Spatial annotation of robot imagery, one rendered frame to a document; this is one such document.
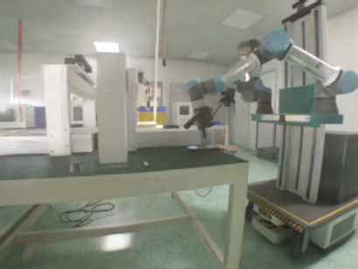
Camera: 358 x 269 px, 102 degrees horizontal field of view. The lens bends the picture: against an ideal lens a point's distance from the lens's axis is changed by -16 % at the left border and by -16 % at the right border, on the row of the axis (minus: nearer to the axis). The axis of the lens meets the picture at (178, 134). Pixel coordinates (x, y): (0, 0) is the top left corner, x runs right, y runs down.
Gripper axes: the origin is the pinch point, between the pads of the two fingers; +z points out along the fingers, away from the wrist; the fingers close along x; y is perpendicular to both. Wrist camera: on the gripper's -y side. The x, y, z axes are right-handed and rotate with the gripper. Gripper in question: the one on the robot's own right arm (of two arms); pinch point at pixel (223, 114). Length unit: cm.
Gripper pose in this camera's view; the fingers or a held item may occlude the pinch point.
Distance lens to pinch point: 124.9
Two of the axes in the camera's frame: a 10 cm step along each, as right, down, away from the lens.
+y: 5.7, 3.3, 7.5
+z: -3.0, 9.3, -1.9
